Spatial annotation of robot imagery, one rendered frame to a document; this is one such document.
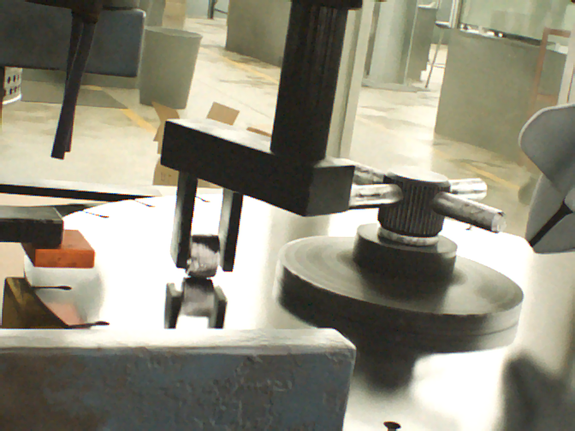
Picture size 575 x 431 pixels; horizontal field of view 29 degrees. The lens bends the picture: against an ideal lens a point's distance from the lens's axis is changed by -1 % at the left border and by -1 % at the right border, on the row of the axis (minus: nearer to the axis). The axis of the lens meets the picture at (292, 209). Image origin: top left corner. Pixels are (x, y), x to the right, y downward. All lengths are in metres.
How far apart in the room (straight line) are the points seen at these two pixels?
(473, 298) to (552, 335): 0.04
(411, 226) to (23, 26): 0.26
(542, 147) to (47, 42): 0.28
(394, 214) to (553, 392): 0.11
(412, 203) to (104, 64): 0.23
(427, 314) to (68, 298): 0.14
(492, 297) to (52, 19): 0.29
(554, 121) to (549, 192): 0.04
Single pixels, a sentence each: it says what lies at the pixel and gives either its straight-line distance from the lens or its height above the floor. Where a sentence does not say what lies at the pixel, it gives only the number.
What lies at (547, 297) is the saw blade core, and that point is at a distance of 0.55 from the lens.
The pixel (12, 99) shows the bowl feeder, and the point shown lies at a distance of 1.15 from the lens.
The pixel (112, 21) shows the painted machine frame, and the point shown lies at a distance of 0.64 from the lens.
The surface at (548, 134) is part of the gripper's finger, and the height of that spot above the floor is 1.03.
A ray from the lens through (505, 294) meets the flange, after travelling 0.50.
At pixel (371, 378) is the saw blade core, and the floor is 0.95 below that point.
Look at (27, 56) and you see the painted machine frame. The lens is 0.63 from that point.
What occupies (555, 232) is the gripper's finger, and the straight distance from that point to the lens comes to 0.52.
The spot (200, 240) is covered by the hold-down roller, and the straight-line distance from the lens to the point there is 0.47.
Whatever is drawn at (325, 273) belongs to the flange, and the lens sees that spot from 0.48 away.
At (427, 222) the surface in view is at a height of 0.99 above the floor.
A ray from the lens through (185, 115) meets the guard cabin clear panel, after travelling 1.59.
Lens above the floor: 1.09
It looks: 13 degrees down
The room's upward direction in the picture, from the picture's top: 9 degrees clockwise
